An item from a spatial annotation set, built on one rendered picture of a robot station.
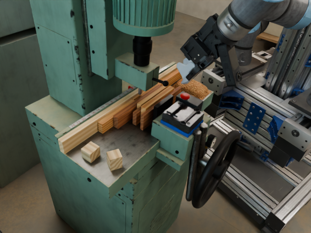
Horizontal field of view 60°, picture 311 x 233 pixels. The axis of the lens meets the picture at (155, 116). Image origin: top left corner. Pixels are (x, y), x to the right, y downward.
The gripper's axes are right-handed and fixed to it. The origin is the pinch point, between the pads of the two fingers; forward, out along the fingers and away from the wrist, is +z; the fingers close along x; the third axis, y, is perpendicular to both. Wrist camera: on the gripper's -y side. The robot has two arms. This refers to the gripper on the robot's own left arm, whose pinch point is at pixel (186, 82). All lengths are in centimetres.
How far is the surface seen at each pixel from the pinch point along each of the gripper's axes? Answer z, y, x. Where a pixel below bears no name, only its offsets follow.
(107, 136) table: 23.1, 3.6, 18.1
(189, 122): 3.9, -9.4, 5.9
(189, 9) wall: 178, 108, -332
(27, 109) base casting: 53, 34, 21
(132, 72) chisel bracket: 12.0, 14.1, 2.7
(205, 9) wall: 156, 89, -333
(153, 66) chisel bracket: 7.9, 11.3, -2.3
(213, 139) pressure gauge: 31.7, -24.1, -25.9
